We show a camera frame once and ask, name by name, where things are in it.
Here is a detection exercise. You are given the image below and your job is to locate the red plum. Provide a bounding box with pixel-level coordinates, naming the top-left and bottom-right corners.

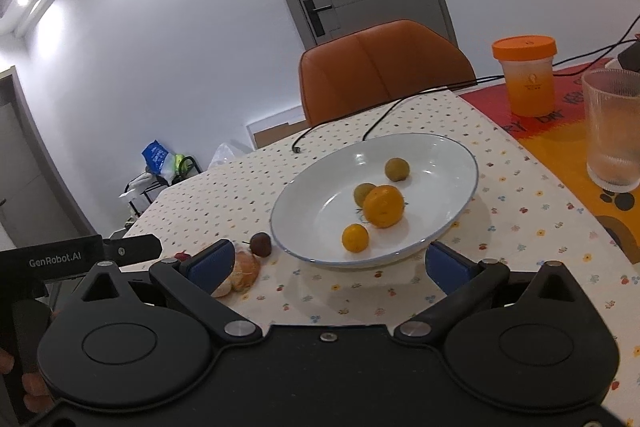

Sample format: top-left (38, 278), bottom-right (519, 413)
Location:
top-left (174, 251), bottom-right (191, 262)

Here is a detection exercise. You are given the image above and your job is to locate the peeled pomelo segment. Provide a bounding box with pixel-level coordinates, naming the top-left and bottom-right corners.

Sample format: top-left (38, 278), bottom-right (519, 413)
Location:
top-left (210, 243), bottom-right (262, 298)

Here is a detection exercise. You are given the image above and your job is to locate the dark purple plum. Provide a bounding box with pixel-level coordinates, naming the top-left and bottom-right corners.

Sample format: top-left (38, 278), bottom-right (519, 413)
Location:
top-left (250, 232), bottom-right (272, 258)

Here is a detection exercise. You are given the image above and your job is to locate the person's right hand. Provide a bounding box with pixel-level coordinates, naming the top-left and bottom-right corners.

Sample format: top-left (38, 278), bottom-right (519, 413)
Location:
top-left (0, 349), bottom-right (54, 414)

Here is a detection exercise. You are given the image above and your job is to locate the black metal shelf rack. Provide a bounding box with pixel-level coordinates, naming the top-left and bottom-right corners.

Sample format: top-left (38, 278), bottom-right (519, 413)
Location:
top-left (119, 154), bottom-right (203, 218)

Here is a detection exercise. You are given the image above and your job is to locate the large orange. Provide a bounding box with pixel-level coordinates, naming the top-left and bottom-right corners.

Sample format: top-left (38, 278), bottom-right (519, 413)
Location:
top-left (362, 185), bottom-right (406, 229)

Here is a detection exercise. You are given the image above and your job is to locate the small yellow kumquat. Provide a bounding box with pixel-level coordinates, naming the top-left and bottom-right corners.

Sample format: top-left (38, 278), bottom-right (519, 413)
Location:
top-left (341, 223), bottom-right (370, 254)

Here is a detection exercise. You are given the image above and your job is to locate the white oval plate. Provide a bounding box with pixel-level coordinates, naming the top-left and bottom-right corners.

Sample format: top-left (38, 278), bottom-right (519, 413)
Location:
top-left (270, 133), bottom-right (480, 269)

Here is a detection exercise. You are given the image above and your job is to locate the clear plastic bag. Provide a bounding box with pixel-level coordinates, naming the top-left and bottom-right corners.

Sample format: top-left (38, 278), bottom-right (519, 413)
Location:
top-left (207, 140), bottom-right (253, 170)

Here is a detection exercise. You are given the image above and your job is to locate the blue plastic bag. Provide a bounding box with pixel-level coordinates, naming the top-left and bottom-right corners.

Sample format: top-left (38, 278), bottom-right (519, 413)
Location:
top-left (142, 141), bottom-right (176, 183)

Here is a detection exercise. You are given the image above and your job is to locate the green plum far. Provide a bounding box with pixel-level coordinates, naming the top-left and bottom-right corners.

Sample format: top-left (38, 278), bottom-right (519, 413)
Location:
top-left (384, 157), bottom-right (410, 182)

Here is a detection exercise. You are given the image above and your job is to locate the green plum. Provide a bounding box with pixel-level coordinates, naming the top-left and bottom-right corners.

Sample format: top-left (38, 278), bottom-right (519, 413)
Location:
top-left (352, 182), bottom-right (376, 208)
top-left (384, 157), bottom-right (410, 182)

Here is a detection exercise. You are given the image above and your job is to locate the green plum near centre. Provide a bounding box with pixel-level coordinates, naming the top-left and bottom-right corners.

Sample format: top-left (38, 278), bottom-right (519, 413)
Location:
top-left (352, 182), bottom-right (376, 208)

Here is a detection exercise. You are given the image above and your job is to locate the red orange table mat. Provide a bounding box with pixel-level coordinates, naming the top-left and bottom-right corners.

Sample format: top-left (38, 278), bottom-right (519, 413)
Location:
top-left (463, 65), bottom-right (640, 265)

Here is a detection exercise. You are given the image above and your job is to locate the flat cardboard box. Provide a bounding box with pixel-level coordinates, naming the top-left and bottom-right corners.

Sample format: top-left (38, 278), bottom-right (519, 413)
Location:
top-left (246, 105), bottom-right (309, 148)

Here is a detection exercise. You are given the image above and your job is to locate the orange lidded plastic cup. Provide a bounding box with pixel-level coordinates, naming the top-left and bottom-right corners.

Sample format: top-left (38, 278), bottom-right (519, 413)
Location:
top-left (491, 35), bottom-right (558, 118)

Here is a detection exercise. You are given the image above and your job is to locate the orange leather chair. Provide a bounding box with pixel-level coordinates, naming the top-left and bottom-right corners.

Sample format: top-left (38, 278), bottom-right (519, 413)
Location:
top-left (298, 20), bottom-right (475, 127)

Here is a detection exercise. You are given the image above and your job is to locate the black usb cable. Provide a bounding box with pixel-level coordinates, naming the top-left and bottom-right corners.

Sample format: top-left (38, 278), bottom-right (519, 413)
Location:
top-left (290, 76), bottom-right (507, 153)

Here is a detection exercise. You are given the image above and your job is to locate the black door handle lock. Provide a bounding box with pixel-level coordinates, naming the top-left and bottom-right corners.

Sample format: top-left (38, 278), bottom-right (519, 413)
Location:
top-left (303, 0), bottom-right (333, 38)

